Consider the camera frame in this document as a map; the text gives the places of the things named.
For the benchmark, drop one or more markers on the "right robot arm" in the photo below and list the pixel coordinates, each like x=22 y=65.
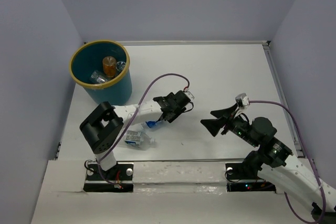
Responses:
x=274 y=162

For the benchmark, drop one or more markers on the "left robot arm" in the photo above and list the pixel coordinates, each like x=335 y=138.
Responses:
x=106 y=124

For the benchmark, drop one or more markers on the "small Pepsi labelled bottle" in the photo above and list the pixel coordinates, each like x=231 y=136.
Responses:
x=98 y=77

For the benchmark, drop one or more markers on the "clear wide-mouth plastic jar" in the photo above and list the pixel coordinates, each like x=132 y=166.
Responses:
x=120 y=66

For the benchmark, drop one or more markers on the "teal bin yellow rim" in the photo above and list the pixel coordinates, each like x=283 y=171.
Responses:
x=102 y=69

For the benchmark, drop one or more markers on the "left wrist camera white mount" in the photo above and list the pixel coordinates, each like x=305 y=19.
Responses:
x=189 y=95

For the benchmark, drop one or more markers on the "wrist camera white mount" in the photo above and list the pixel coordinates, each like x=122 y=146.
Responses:
x=242 y=103
x=189 y=95

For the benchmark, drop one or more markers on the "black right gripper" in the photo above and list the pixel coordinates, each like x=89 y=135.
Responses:
x=213 y=125

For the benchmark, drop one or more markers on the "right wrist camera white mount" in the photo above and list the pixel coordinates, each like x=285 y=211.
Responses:
x=242 y=103

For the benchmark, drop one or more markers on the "orange juice bottle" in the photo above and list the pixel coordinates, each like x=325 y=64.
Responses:
x=109 y=66

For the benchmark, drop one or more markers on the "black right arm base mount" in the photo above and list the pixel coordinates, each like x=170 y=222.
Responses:
x=243 y=176

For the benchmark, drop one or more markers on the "white foam front board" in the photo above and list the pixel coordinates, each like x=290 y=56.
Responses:
x=63 y=200

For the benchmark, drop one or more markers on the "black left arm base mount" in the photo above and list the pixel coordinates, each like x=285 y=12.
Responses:
x=118 y=179

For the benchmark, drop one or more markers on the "clear bottle white cap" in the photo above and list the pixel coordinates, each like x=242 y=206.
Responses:
x=139 y=139

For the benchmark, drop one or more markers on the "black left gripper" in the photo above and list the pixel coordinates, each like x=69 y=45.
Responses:
x=177 y=114

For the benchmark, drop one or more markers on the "clear bottle blue label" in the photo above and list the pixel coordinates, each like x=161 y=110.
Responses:
x=152 y=125

